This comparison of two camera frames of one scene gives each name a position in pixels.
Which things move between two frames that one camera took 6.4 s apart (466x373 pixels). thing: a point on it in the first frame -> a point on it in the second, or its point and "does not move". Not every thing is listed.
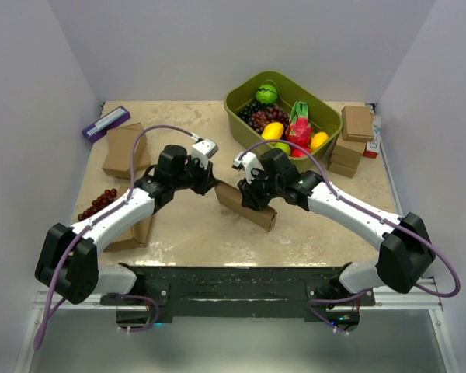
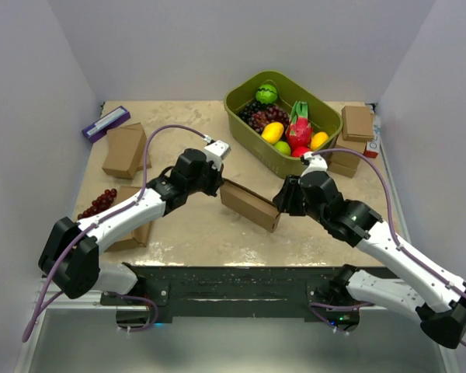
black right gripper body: (262, 189) -> (314, 211)
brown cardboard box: (230, 200) does not move
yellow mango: (272, 130) does not move
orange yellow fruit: (318, 139) does not move
